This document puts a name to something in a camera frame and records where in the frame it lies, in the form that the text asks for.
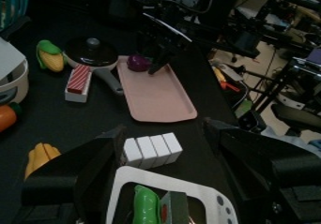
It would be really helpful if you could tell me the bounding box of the purple toy eggplant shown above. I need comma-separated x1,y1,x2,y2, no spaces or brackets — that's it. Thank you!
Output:
126,53,153,73

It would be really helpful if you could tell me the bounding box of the yellow toy corn green husk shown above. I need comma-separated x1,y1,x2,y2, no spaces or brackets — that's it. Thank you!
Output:
35,38,67,73

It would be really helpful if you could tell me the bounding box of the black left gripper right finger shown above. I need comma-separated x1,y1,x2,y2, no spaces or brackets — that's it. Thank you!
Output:
202,117,321,224

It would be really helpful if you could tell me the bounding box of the black pan lid grey knob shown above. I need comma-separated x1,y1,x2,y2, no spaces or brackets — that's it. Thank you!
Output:
64,37,120,67

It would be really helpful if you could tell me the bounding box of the orange toy carrot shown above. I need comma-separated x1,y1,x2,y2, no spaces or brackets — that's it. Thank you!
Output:
0,101,23,134

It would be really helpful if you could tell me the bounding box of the black office chair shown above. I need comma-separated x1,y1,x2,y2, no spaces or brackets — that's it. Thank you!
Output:
270,101,321,138

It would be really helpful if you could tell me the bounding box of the pink rectangular plate tray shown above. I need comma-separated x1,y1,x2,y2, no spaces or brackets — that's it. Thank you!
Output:
115,54,199,124

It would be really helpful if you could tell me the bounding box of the white sliced toy block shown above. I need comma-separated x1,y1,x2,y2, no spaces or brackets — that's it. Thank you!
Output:
119,131,185,170

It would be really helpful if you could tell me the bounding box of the black metal stand frame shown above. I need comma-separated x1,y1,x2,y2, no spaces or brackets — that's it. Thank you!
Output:
250,56,321,123

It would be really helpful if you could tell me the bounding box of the red striped white toy block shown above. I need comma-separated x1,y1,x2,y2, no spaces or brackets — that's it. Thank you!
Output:
64,64,94,104

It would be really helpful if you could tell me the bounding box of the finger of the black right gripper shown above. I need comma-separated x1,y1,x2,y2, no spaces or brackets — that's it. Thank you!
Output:
147,52,174,76

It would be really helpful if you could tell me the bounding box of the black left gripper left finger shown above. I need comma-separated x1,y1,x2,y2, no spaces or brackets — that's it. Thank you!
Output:
11,124,129,224

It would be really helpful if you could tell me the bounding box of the green toy pepper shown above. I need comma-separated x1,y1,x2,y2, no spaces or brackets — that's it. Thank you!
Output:
131,184,163,224

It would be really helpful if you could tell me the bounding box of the white toy stove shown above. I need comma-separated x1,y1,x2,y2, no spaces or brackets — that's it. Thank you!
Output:
106,165,240,224

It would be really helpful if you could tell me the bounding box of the white power strip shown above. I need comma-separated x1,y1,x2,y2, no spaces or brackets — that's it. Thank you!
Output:
210,60,246,82

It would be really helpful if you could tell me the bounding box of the black frying pan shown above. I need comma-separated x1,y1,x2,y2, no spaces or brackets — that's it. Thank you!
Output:
62,51,126,97

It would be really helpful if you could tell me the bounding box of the white round toy pot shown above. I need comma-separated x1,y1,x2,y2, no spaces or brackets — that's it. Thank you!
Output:
0,58,31,106

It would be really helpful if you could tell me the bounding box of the orange handled tool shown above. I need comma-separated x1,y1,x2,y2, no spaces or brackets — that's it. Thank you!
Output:
211,66,242,94

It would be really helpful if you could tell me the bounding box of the yellow toy banana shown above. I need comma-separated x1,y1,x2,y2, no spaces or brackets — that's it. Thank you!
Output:
23,142,63,181

